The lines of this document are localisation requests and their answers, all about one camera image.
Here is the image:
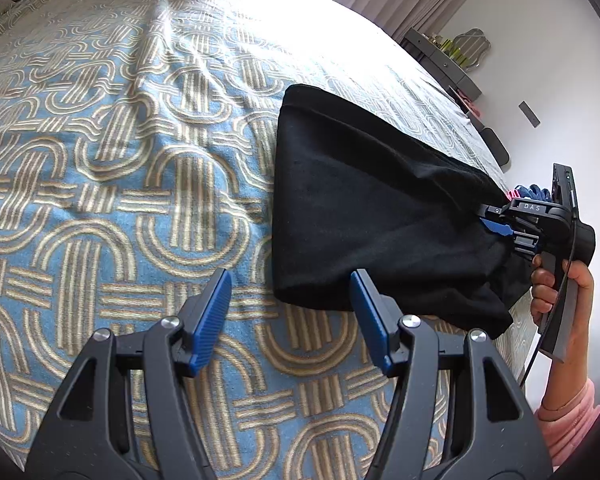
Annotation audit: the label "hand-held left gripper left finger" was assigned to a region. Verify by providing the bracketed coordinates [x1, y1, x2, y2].
[25, 267, 233, 480]

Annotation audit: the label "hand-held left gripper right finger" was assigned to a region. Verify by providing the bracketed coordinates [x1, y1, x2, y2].
[349, 269, 553, 480]

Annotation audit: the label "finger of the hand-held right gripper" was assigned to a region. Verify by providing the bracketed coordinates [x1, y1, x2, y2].
[481, 218, 539, 257]
[477, 202, 516, 221]

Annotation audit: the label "black pants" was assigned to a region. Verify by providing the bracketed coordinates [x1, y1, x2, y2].
[271, 83, 536, 338]

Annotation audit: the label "person's right forearm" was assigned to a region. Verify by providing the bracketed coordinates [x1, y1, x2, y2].
[534, 305, 600, 467]

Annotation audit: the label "person's right hand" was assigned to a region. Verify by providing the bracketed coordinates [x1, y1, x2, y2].
[530, 252, 595, 328]

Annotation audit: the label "grey chair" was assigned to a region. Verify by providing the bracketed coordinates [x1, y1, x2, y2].
[480, 127, 511, 168]

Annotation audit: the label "pink item by dresser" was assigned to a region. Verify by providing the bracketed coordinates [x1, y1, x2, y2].
[457, 90, 486, 118]

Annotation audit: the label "grey dresser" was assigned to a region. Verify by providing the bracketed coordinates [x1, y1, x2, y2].
[402, 27, 483, 101]

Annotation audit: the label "bed with patterned bedspread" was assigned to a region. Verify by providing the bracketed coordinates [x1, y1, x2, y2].
[0, 0, 526, 471]

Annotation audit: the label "scalloped mirror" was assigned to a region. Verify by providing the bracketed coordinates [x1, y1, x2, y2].
[447, 28, 491, 72]

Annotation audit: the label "green bottles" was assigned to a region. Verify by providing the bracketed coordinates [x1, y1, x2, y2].
[442, 37, 468, 61]

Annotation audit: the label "grey wall plate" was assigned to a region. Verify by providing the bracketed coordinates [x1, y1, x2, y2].
[519, 101, 541, 128]

